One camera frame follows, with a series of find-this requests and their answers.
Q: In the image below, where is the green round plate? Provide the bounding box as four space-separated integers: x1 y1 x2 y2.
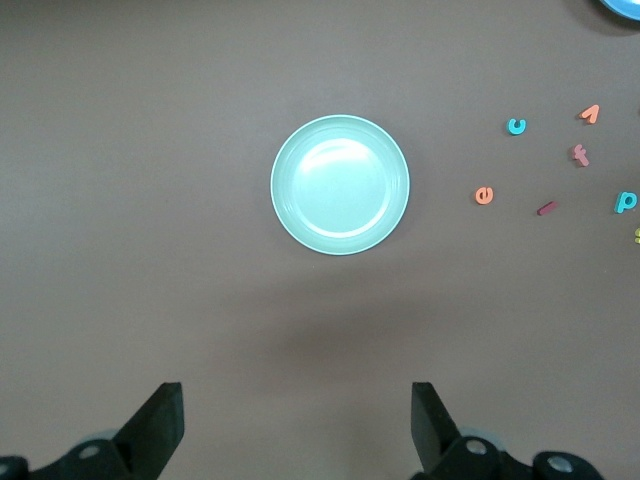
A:
270 114 411 257

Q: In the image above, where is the teal foam letter p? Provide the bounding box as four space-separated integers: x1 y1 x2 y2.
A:
613 190 639 215

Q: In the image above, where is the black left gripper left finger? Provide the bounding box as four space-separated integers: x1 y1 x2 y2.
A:
0 382 186 480

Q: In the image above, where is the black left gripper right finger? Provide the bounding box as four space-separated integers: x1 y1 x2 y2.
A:
410 382 609 480

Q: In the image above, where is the brown table cover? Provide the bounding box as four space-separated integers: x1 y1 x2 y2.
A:
0 0 640 480

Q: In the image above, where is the blue round plate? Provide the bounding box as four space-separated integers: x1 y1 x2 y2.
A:
597 0 640 22

